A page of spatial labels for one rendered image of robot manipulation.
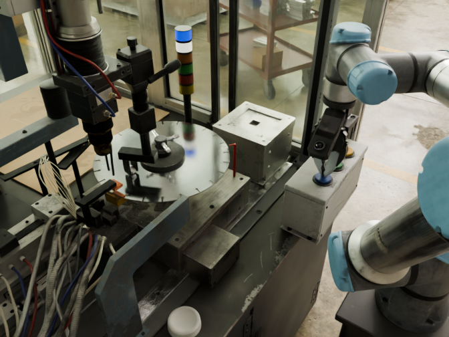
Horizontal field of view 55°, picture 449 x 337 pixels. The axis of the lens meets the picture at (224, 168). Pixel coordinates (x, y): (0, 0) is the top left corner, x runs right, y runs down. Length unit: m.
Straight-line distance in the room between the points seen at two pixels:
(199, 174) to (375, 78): 0.44
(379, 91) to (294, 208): 0.41
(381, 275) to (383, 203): 1.68
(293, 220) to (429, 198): 0.63
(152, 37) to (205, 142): 0.59
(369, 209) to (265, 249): 1.38
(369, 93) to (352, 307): 0.48
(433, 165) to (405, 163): 2.30
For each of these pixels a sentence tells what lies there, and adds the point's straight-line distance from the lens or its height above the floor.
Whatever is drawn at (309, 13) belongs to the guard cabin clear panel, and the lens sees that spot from 1.23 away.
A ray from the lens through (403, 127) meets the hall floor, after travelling 3.19.
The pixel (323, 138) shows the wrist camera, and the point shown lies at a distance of 0.94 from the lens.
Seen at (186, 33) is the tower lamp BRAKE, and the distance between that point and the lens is 1.21.
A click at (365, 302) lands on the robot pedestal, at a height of 0.75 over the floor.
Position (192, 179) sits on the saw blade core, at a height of 0.95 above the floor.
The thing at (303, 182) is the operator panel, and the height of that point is 0.90.
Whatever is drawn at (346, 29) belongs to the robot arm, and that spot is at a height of 1.28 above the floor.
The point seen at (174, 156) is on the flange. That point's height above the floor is 0.96.
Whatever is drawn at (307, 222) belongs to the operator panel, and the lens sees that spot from 1.10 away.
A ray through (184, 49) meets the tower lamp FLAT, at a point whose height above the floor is 1.11.
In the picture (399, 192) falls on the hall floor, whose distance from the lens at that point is 2.59.
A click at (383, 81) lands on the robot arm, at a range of 0.81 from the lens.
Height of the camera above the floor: 1.57
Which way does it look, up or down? 38 degrees down
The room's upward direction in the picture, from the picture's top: straight up
